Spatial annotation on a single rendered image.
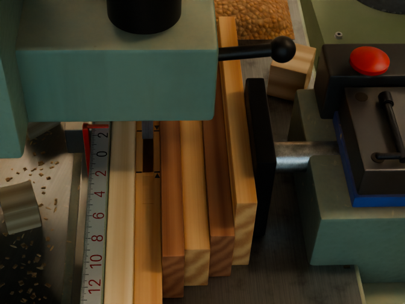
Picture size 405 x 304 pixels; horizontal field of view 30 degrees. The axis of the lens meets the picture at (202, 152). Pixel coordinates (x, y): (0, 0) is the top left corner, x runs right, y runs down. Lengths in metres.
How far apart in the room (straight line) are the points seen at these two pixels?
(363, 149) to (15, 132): 0.24
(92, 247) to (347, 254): 0.20
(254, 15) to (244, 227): 0.29
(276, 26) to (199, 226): 0.30
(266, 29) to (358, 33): 0.47
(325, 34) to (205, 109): 0.70
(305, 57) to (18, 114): 0.30
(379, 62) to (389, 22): 0.69
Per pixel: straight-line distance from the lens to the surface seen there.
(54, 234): 0.74
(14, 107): 0.51
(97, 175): 0.58
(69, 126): 0.77
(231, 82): 0.62
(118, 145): 0.61
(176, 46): 0.51
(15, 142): 0.53
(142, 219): 0.57
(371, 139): 0.56
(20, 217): 0.73
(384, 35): 1.25
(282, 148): 0.59
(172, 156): 0.59
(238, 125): 0.58
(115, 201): 0.57
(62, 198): 0.77
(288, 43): 0.55
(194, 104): 0.54
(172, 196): 0.56
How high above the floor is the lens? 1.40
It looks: 48 degrees down
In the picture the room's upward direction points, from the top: 3 degrees clockwise
